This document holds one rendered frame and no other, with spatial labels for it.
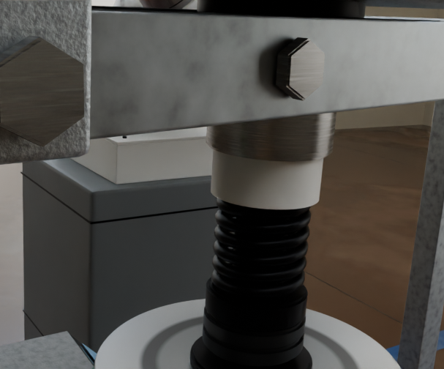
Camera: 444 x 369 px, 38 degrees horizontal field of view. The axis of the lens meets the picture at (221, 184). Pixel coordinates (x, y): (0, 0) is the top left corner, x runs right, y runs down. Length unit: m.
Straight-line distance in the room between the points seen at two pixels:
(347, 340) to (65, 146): 0.33
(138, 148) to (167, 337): 0.76
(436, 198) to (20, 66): 1.78
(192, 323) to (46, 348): 0.15
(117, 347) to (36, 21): 0.30
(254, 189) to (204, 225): 0.92
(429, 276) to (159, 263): 0.97
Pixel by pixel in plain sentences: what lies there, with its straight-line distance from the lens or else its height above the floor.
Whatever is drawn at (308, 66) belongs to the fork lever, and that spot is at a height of 1.09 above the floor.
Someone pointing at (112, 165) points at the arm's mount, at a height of 0.83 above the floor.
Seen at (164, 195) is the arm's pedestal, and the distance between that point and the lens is 1.24.
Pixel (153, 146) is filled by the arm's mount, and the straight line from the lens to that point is 1.23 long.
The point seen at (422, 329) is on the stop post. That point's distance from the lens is 2.06.
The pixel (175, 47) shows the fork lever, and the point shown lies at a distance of 0.28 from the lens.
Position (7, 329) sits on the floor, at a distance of 2.47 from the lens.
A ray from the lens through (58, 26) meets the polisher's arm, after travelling 0.22.
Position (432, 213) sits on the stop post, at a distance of 1.96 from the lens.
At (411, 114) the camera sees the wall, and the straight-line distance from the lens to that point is 8.16.
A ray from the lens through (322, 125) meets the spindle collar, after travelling 0.39.
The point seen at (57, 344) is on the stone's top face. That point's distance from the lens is 0.60.
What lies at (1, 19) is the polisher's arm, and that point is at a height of 1.10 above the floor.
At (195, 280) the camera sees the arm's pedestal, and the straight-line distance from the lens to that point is 1.34.
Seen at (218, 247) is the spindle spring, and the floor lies 0.97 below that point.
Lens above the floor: 1.11
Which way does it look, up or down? 14 degrees down
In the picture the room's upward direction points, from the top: 4 degrees clockwise
